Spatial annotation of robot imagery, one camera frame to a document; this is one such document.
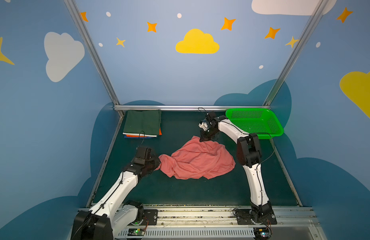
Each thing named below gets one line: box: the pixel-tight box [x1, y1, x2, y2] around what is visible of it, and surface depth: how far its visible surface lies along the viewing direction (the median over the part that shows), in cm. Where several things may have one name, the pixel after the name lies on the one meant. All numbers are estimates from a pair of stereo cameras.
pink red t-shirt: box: [155, 135, 236, 180], surface depth 92 cm
